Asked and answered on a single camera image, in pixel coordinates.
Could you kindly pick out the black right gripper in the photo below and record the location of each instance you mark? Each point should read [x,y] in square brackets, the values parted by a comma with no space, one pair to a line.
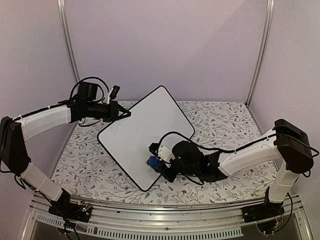
[169,177]

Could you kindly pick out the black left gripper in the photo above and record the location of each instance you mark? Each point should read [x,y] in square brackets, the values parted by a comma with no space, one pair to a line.
[113,115]

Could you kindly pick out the blue whiteboard eraser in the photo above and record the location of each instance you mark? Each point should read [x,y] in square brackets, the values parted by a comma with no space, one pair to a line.
[153,161]

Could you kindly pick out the white whiteboard black frame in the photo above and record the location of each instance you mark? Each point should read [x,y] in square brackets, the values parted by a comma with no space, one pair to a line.
[127,140]

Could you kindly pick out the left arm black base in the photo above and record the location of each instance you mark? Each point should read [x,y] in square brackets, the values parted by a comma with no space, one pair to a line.
[63,207]

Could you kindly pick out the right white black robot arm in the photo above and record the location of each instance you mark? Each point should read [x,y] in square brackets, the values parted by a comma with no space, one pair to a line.
[284,142]

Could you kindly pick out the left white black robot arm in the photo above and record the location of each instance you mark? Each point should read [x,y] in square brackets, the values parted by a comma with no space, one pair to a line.
[16,132]

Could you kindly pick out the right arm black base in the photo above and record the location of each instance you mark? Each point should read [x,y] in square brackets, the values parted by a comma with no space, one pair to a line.
[264,215]

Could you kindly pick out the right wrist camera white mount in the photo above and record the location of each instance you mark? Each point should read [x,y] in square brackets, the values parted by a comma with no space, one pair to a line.
[186,150]

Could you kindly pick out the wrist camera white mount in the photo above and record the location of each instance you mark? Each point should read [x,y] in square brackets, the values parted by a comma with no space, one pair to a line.
[186,150]
[93,89]

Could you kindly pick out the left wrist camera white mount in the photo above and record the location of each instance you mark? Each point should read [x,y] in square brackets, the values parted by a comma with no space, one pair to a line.
[93,89]

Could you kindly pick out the aluminium front rail frame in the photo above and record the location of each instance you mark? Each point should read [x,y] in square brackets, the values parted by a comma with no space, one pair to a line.
[128,221]

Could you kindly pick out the left aluminium corner post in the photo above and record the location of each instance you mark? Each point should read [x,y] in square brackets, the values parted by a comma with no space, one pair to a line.
[61,7]

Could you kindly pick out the aluminium corner post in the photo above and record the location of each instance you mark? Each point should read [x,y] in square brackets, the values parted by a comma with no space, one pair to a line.
[270,4]
[61,7]

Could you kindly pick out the right aluminium corner post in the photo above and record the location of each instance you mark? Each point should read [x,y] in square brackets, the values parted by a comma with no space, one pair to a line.
[270,4]

